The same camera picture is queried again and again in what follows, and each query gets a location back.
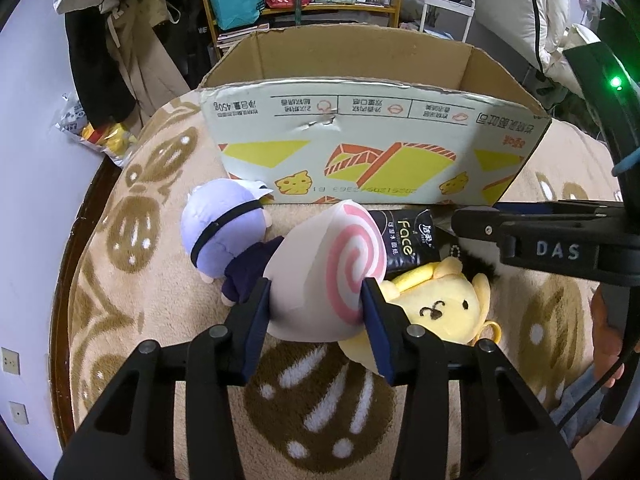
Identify black cable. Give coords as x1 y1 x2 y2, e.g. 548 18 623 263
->
555 345 640 431

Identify person's right hand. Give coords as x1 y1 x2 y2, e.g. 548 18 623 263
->
590 287 626 378

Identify dark wooden bed frame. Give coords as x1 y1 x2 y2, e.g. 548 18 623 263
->
47 157 126 451

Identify pink swirl plush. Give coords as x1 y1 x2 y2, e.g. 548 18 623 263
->
262 199 388 343

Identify beige patterned blanket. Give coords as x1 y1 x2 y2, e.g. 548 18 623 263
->
65 92 640 480

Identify purple-haired plush doll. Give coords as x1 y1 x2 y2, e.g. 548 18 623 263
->
180 178 286 307

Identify hanging coats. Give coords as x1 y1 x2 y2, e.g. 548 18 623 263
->
102 0 201 126

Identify printed cardboard box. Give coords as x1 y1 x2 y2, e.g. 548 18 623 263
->
199 24 552 207

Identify black furry keychain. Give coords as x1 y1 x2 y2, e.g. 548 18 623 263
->
447 244 503 288

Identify person's right jeans leg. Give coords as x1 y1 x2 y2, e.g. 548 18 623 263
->
550 365 607 441

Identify stack of books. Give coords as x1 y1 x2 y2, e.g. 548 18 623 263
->
217 22 271 61

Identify white trolley cart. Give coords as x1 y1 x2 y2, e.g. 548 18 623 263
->
417 0 476 43

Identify black hanging garment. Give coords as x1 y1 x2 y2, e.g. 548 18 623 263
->
155 0 217 91

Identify yellow dog plush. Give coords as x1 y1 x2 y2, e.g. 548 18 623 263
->
337 259 502 376

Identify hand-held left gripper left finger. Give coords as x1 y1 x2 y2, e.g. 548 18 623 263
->
52 277 273 480

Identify black hanging coat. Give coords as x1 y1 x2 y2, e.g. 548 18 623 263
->
65 5 138 126

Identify wooden shelf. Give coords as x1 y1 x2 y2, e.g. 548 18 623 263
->
192 0 403 61

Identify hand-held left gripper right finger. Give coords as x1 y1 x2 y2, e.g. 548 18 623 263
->
361 277 581 480

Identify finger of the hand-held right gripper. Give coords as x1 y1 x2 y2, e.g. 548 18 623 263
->
451 206 626 256
492 201 626 219

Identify black tissue pack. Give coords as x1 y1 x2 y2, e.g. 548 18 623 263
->
370 206 443 281

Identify white padded chair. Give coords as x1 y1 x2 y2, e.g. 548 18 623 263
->
462 0 621 96

